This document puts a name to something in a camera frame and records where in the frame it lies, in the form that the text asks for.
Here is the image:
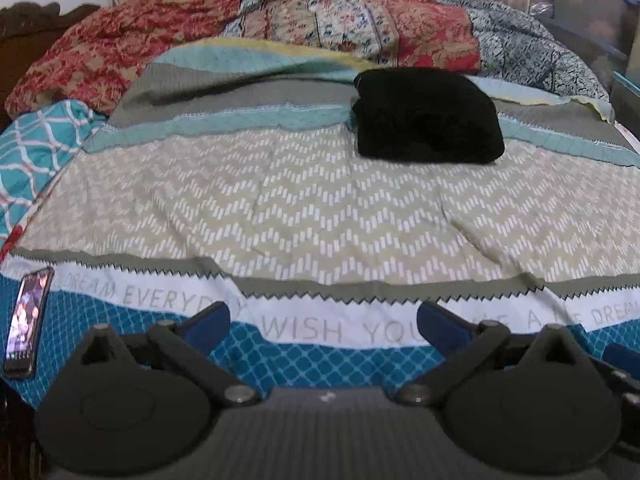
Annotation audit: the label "teal lattice pillow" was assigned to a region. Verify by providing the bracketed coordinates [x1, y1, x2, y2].
[0, 99, 109, 262]

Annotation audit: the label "dark wooden headboard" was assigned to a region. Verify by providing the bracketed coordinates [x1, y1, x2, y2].
[0, 1, 103, 133]

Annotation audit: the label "clear plastic storage box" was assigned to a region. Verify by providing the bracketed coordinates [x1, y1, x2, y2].
[549, 0, 640, 136]

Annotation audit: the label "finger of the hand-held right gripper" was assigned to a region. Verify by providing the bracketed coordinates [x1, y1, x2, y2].
[597, 342, 640, 413]

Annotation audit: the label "smartphone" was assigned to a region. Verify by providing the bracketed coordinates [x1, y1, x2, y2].
[2, 266, 56, 380]

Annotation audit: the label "blue white patterned quilt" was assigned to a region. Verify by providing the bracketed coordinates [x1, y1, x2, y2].
[434, 0, 612, 107]

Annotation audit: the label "red floral patchwork quilt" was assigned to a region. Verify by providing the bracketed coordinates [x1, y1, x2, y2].
[4, 0, 484, 117]

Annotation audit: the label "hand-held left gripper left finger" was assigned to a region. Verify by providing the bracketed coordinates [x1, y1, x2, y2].
[79, 304, 262, 407]

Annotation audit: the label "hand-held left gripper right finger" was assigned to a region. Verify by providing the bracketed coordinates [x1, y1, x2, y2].
[397, 301, 587, 407]

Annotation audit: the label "black pants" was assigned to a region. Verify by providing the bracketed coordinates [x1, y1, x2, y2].
[351, 67, 505, 165]

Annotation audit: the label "patchwork chevron bedspread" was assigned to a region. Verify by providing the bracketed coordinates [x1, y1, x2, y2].
[0, 35, 640, 411]

